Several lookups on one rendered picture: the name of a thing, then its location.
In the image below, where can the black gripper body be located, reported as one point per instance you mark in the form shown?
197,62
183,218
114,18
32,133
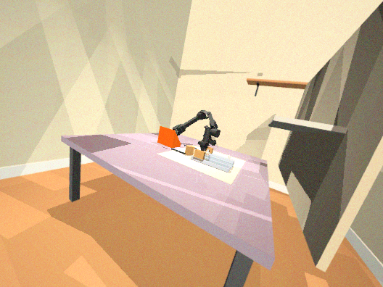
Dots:
204,140

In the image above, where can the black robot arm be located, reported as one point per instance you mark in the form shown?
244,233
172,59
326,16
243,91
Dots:
202,114

